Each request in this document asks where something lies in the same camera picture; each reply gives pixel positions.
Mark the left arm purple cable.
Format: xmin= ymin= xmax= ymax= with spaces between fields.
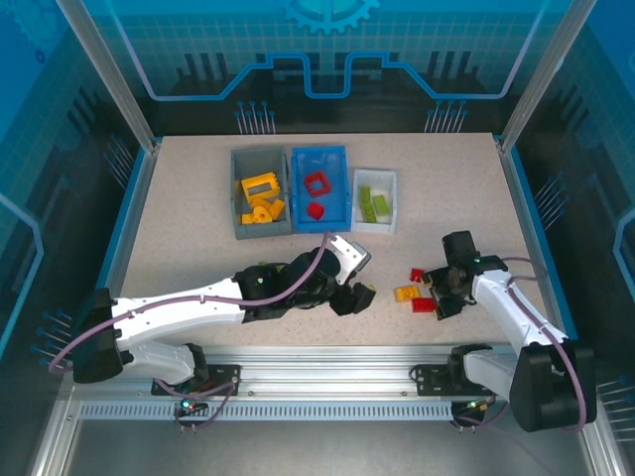
xmin=48 ymin=231 xmax=332 ymax=432

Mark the blue plastic bin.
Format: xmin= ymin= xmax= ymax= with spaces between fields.
xmin=290 ymin=144 xmax=351 ymax=234

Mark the grey plastic bin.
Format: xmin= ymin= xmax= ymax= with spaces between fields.
xmin=230 ymin=146 xmax=294 ymax=241

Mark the aluminium side rail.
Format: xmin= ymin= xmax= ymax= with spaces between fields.
xmin=495 ymin=138 xmax=584 ymax=361
xmin=81 ymin=141 xmax=163 ymax=361

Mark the aluminium wide mounting rail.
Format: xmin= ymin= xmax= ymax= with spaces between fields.
xmin=63 ymin=344 xmax=591 ymax=398

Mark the grey slotted cable duct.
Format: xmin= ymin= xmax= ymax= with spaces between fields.
xmin=78 ymin=402 xmax=455 ymax=422

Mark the red lego window frame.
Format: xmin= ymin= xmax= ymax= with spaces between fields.
xmin=303 ymin=171 xmax=332 ymax=198

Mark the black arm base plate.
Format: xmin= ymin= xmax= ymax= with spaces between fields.
xmin=414 ymin=364 xmax=507 ymax=398
xmin=151 ymin=364 xmax=242 ymax=398

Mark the yellow lego window frame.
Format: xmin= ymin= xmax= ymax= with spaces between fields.
xmin=240 ymin=171 xmax=282 ymax=202

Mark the white plastic bin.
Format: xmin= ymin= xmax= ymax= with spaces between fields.
xmin=350 ymin=167 xmax=400 ymax=235

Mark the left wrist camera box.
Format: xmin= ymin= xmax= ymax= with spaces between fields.
xmin=330 ymin=235 xmax=373 ymax=287

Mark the small connector with LED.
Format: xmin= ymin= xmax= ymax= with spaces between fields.
xmin=176 ymin=391 xmax=209 ymax=418
xmin=453 ymin=396 xmax=497 ymax=418

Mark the aluminium frame post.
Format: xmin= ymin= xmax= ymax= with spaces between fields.
xmin=498 ymin=0 xmax=599 ymax=155
xmin=55 ymin=0 xmax=163 ymax=155

